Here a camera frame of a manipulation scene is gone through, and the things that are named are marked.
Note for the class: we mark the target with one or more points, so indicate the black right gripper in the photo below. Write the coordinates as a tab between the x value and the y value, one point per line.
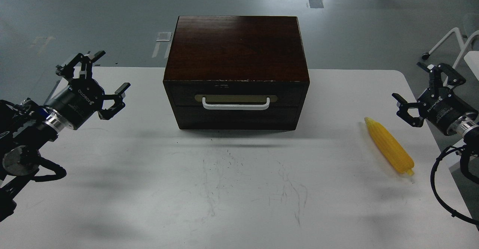
438	104

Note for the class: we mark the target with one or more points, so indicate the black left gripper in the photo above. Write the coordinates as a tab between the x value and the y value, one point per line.
83	96

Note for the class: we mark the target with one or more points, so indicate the yellow corn cob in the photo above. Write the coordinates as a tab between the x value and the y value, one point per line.
390	148

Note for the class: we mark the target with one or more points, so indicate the dark wooden drawer white handle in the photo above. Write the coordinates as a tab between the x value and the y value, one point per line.
281	95

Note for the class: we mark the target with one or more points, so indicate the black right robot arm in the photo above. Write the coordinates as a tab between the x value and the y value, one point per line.
469	132

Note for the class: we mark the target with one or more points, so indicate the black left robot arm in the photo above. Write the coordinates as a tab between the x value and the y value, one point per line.
27	126

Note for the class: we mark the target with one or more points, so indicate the dark wooden drawer cabinet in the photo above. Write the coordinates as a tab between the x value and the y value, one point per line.
236	50

